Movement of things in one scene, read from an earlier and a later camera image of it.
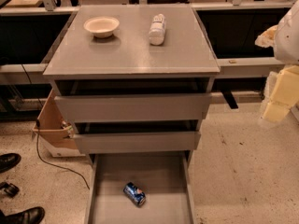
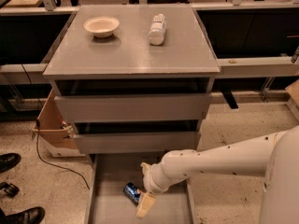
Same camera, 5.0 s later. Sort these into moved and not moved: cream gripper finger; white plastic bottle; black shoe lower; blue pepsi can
Moved: cream gripper finger
Not moved: black shoe lower; blue pepsi can; white plastic bottle
